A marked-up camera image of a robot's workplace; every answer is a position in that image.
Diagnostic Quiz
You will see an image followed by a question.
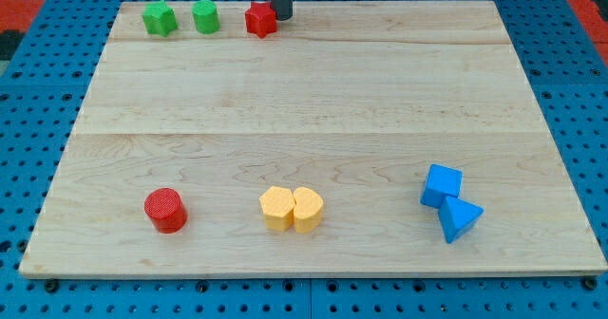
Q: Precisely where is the yellow hexagon block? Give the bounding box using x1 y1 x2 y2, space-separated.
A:
259 186 295 232

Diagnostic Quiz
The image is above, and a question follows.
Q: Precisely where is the yellow heart block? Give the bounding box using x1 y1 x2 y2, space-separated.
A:
294 187 325 234

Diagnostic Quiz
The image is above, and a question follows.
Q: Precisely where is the light wooden board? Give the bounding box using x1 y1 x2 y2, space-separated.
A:
19 1 607 280

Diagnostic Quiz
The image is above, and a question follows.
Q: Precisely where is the red star block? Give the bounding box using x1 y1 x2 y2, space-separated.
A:
244 2 277 38

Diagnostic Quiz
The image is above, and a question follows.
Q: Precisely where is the blue cube block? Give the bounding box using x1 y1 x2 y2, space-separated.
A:
420 164 463 208

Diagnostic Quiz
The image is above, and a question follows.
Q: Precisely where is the red cylinder block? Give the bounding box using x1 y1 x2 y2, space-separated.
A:
143 188 188 234

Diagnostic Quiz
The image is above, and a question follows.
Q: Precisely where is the green cylinder block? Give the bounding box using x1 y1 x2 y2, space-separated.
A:
192 0 220 34

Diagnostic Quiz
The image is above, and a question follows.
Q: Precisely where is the blue triangle block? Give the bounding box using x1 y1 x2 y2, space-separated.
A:
438 196 485 244

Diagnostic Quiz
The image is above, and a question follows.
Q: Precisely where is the green star block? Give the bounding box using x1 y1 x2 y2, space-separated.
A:
142 0 178 37

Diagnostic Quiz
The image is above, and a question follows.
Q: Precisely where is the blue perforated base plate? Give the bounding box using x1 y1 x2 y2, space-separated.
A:
1 0 607 318

